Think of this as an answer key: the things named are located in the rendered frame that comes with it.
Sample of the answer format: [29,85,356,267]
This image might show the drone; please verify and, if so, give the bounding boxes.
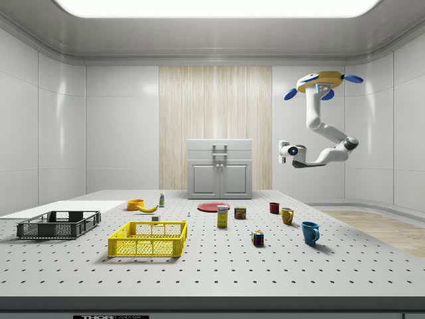
[283,70,365,100]

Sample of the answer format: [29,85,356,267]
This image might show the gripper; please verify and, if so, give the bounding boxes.
[278,140,290,165]

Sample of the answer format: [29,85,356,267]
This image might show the yellow basket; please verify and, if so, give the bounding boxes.
[107,221,189,259]

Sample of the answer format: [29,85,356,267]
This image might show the white cabinet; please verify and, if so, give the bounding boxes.
[187,138,254,200]

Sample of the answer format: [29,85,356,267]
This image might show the white board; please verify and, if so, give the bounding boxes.
[0,200,129,220]

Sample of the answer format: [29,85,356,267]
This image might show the blue mug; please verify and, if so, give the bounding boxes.
[301,221,321,247]

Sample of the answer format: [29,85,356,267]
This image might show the yellow white carton box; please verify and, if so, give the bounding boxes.
[217,205,230,229]

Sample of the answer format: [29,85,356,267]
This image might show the red plate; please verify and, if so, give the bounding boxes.
[197,201,230,213]

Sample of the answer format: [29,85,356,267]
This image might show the dark grey basket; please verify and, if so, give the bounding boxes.
[16,210,102,241]

